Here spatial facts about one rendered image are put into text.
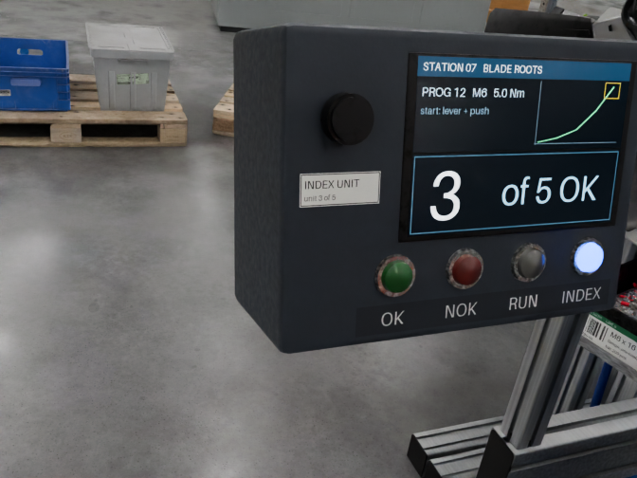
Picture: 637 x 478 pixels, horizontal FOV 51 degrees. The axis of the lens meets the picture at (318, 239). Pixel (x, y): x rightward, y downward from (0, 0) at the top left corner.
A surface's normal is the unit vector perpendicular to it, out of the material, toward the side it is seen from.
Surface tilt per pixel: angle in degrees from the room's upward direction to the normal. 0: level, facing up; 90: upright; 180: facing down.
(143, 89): 95
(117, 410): 0
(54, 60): 89
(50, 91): 90
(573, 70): 75
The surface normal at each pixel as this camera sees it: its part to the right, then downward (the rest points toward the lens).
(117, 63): 0.30, 0.56
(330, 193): 0.37, 0.23
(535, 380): -0.93, 0.07
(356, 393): 0.12, -0.88
